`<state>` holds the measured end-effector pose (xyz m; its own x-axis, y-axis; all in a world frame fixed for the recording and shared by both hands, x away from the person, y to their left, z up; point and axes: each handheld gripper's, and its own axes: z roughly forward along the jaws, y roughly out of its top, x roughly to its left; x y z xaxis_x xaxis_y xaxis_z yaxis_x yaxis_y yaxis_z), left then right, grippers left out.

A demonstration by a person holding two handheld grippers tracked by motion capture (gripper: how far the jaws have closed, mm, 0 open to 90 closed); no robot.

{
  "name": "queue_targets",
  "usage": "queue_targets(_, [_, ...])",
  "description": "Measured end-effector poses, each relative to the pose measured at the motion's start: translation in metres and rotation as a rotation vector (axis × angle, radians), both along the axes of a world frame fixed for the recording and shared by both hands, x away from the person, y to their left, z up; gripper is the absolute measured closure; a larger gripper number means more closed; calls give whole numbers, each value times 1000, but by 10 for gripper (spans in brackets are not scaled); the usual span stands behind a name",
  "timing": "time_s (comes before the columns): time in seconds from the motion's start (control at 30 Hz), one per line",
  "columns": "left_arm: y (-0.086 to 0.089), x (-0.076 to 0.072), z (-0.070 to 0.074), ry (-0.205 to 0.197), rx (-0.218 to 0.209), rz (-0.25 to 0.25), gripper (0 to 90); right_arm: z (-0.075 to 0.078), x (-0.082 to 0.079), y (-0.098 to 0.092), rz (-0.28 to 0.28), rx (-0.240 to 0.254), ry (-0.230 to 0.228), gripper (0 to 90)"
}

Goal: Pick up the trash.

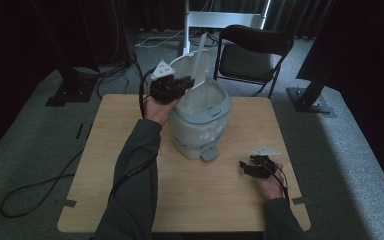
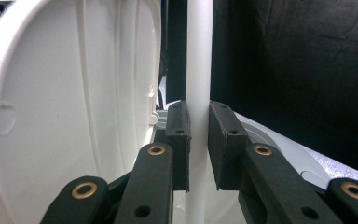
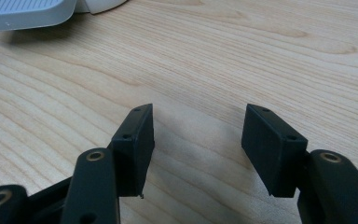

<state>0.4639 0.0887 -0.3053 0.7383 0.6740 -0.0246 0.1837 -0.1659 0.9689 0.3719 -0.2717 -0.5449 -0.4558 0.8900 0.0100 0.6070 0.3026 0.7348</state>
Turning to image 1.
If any black metal stand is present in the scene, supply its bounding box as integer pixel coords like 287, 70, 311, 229
286, 63, 338, 119
29, 0, 98, 108

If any black floor cable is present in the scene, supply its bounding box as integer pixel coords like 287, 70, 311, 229
0, 149, 85, 220

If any long white plastic tube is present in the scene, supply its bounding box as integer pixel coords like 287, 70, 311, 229
191, 31, 209, 89

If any left hand-held gripper cable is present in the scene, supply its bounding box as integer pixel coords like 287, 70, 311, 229
107, 68, 158, 202

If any person's right hand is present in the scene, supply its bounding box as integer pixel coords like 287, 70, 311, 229
255, 162, 287, 202

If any right hand-held gripper cable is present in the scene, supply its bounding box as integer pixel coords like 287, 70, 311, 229
269, 159, 291, 205

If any white metal stand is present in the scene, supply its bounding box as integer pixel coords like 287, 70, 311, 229
180, 0, 272, 58

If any bundle of black cables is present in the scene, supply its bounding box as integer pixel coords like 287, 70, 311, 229
73, 49, 154, 101

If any black folding chair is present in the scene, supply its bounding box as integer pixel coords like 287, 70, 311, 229
212, 24, 295, 100

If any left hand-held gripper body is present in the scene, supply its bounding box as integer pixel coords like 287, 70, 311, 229
149, 59, 185, 105

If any hand-held gripper cable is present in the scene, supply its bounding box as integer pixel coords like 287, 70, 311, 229
269, 159, 291, 205
107, 68, 158, 202

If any white floor cable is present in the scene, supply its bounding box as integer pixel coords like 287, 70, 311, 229
134, 27, 211, 50

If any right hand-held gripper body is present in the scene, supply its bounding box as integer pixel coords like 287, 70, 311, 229
249, 145, 282, 180

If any person's left hand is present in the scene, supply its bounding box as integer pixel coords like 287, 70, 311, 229
142, 89, 182, 127

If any white and grey pedal bin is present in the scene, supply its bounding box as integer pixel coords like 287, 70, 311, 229
167, 48, 234, 164

